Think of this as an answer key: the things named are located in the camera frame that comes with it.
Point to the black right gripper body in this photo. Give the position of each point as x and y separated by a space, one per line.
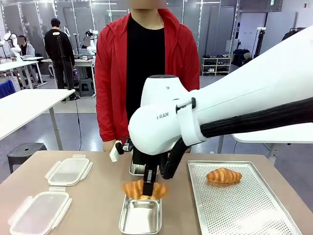
140 157

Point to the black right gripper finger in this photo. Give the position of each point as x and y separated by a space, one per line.
148 178
154 192

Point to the golden croissant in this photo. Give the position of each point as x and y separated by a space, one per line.
223 176
133 188

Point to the clear plastic clip lid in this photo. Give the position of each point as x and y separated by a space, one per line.
68 171
39 215

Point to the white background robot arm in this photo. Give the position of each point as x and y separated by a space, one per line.
92 39
13 44

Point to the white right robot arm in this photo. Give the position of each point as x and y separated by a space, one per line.
244 80

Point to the rectangular steel container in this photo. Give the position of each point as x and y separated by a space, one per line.
140 218
136 170

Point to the person's right hand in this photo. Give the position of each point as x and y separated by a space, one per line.
107 145

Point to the perforated metal baking tray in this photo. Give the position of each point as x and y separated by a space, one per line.
234 210

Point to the grey plastic stool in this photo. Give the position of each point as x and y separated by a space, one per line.
86 86

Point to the person in red jacket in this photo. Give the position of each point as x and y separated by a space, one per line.
144 49

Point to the black plastic stool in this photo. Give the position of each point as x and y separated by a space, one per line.
27 151

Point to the white shoe rack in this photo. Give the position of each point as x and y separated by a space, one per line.
216 66

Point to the white work table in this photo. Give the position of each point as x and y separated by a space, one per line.
27 107

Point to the standing person in black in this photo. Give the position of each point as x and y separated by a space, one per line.
58 46

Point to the white table with grey leg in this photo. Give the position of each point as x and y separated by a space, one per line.
281 133

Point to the black backpack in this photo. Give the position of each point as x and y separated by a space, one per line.
241 57

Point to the blue chair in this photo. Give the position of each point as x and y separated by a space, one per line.
6 88

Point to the white background desk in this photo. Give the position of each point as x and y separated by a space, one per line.
19 64

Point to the seated person in grey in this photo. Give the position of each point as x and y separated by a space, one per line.
27 49

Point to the black stand with white head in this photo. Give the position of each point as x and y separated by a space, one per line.
260 41

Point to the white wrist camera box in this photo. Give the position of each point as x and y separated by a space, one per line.
114 153

